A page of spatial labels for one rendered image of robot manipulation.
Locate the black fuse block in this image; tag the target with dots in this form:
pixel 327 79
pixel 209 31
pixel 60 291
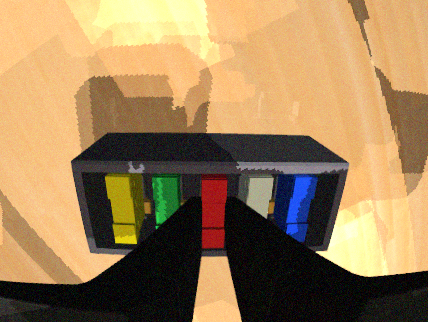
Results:
pixel 114 186

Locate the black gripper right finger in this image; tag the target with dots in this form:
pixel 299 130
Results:
pixel 277 279

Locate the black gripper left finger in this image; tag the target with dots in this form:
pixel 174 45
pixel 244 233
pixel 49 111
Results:
pixel 156 282

